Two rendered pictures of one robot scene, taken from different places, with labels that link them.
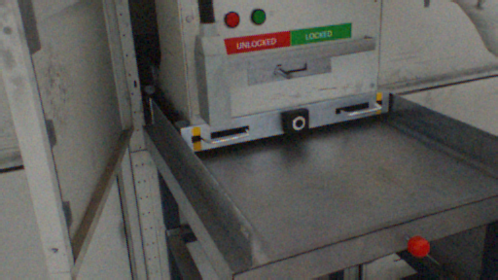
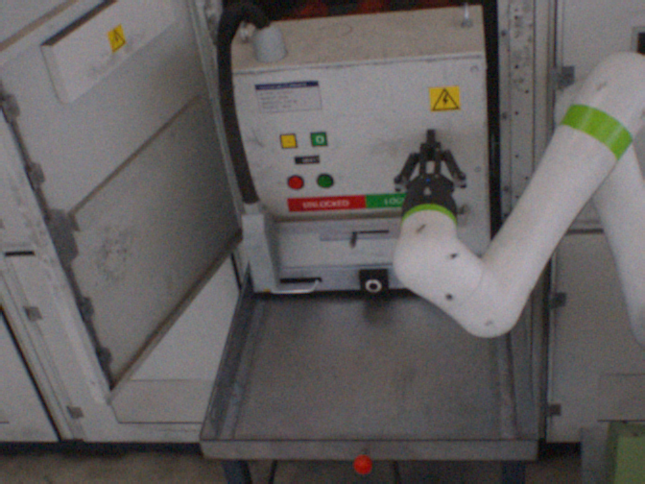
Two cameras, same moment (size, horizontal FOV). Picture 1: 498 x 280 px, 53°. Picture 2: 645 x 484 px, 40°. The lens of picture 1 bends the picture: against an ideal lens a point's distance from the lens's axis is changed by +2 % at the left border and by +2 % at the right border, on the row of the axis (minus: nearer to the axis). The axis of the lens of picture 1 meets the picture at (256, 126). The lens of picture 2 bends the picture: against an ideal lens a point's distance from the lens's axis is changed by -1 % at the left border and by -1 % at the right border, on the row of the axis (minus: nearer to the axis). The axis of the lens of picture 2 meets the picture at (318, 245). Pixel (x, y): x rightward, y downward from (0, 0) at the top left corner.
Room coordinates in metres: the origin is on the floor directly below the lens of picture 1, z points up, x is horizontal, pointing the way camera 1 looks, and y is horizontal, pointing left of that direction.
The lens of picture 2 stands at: (-0.20, -0.84, 2.09)
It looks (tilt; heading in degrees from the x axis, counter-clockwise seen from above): 36 degrees down; 35
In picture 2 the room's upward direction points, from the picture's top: 10 degrees counter-clockwise
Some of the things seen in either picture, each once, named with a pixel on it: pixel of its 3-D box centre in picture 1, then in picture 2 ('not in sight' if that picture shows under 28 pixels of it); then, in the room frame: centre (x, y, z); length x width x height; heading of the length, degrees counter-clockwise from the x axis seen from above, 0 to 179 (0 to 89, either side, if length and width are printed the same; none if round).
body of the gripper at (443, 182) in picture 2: not in sight; (429, 191); (0.97, -0.29, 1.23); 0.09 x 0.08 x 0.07; 22
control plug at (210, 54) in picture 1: (212, 79); (262, 244); (0.95, 0.08, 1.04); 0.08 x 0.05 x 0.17; 22
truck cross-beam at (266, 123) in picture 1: (289, 116); (374, 271); (1.11, -0.08, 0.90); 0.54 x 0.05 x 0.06; 112
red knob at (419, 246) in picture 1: (414, 243); (363, 460); (0.69, -0.25, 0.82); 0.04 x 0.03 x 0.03; 22
